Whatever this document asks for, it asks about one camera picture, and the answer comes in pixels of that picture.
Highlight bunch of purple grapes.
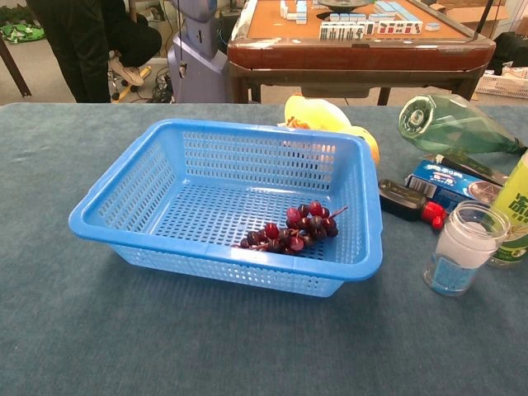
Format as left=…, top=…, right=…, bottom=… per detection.
left=233, top=200, right=350, bottom=256

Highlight purple robot base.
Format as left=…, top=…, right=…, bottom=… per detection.
left=167, top=0, right=229, bottom=104

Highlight blue plastic perforated basket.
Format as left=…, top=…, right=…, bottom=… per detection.
left=68, top=118, right=384, bottom=299

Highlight black bottle with red cap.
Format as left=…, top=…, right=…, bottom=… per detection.
left=377, top=178, right=449, bottom=231

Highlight brown mahjong table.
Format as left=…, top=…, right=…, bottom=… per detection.
left=226, top=0, right=497, bottom=106

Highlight office chair base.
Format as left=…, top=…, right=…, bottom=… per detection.
left=107, top=51, right=152, bottom=102

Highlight blue cardboard box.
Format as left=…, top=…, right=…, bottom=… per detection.
left=404, top=158, right=504, bottom=215

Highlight stack of blue mahjong tiles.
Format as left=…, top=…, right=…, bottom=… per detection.
left=280, top=0, right=309, bottom=21

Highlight row of face-up mahjong tiles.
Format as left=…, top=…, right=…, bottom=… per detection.
left=318, top=20, right=424, bottom=41

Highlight green glass bottle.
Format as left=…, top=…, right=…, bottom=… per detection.
left=398, top=93, right=528, bottom=157

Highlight clear glass jar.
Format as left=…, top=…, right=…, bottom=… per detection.
left=422, top=200, right=512, bottom=297

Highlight dark flat packet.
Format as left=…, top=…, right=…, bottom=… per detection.
left=428, top=148, right=511, bottom=186

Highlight dark round dish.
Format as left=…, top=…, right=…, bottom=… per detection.
left=317, top=0, right=375, bottom=12

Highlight person in black clothes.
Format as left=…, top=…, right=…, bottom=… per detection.
left=25, top=0, right=163, bottom=104

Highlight yellow-green plastic bottle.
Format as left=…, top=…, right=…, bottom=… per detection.
left=486, top=150, right=528, bottom=269

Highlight white plastic crate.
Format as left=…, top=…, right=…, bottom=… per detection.
left=474, top=68, right=528, bottom=100

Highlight dark table leg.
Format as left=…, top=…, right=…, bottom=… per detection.
left=0, top=36, right=33, bottom=99

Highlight black bag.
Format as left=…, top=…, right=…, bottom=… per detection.
left=493, top=31, right=528, bottom=78

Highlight green patterned bag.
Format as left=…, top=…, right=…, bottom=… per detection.
left=0, top=22, right=46, bottom=45

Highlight floor cables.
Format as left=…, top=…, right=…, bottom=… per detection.
left=146, top=68, right=174, bottom=104

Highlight long wall of mahjong tiles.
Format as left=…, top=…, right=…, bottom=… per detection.
left=373, top=0, right=424, bottom=24

